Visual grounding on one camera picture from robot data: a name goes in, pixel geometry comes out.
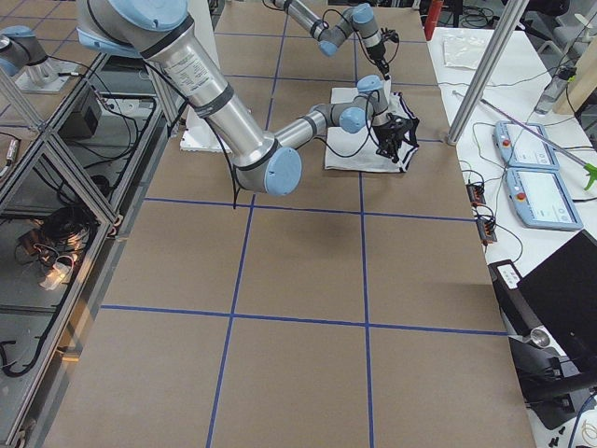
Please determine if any black laptop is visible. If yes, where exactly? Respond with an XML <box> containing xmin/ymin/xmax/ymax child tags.
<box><xmin>518</xmin><ymin>231</ymin><xmax>596</xmax><ymax>371</ymax></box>

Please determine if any black camera tripod stand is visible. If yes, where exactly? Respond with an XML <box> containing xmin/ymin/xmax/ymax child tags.
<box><xmin>489</xmin><ymin>260</ymin><xmax>596</xmax><ymax>429</ymax></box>

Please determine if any grey cartoon print t-shirt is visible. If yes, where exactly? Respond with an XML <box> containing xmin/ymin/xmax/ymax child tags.
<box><xmin>324</xmin><ymin>86</ymin><xmax>419</xmax><ymax>173</ymax></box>

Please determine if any clear plastic bag with paper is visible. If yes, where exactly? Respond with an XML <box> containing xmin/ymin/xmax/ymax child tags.
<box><xmin>443</xmin><ymin>35</ymin><xmax>490</xmax><ymax>70</ymax></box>

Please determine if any blue teach pendant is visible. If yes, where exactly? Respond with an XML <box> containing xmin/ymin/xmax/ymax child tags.
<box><xmin>493</xmin><ymin>120</ymin><xmax>560</xmax><ymax>171</ymax></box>
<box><xmin>506</xmin><ymin>168</ymin><xmax>583</xmax><ymax>231</ymax></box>

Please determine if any metal reacher grabber tool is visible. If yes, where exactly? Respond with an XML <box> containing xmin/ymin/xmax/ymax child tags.
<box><xmin>479</xmin><ymin>98</ymin><xmax>596</xmax><ymax>190</ymax></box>

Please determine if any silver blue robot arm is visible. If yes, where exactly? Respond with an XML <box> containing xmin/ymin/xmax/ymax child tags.
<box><xmin>262</xmin><ymin>0</ymin><xmax>400</xmax><ymax>80</ymax></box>
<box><xmin>76</xmin><ymin>1</ymin><xmax>415</xmax><ymax>196</ymax></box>

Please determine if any dark red tube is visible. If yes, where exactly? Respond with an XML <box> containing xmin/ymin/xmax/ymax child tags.
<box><xmin>423</xmin><ymin>0</ymin><xmax>444</xmax><ymax>41</ymax></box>

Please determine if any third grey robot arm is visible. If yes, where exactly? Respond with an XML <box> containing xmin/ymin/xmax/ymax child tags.
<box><xmin>1</xmin><ymin>25</ymin><xmax>78</xmax><ymax>93</ymax></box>

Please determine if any small orange circuit board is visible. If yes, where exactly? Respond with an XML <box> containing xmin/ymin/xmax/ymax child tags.
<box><xmin>465</xmin><ymin>182</ymin><xmax>486</xmax><ymax>206</ymax></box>

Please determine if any clear water bottle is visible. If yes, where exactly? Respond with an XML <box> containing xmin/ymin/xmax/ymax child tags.
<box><xmin>534</xmin><ymin>65</ymin><xmax>576</xmax><ymax>115</ymax></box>

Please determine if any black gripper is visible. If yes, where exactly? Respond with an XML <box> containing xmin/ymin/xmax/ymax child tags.
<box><xmin>373</xmin><ymin>113</ymin><xmax>410</xmax><ymax>163</ymax></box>
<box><xmin>364</xmin><ymin>28</ymin><xmax>399</xmax><ymax>79</ymax></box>

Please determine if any upper blue teach pendant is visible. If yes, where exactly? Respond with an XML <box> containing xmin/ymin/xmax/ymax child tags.
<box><xmin>493</xmin><ymin>120</ymin><xmax>560</xmax><ymax>171</ymax></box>

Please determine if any aluminium frame rack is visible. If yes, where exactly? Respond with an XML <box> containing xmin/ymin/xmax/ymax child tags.
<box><xmin>1</xmin><ymin>55</ymin><xmax>182</xmax><ymax>447</ymax></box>

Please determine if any lower blue teach pendant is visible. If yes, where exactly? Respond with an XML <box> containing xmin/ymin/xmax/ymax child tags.
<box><xmin>506</xmin><ymin>168</ymin><xmax>583</xmax><ymax>231</ymax></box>

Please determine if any aluminium frame post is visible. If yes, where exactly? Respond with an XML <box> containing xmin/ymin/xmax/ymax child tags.
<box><xmin>446</xmin><ymin>0</ymin><xmax>529</xmax><ymax>146</ymax></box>

